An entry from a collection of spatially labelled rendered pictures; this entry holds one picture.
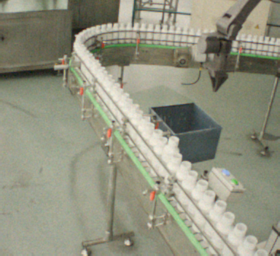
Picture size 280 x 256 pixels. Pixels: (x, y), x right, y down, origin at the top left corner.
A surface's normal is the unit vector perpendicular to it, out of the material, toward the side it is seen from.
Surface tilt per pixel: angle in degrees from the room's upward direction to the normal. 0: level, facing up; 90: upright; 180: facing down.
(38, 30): 91
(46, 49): 89
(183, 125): 90
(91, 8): 90
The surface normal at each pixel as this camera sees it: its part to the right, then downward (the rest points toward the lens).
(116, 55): 0.52, 0.45
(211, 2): 0.11, 0.49
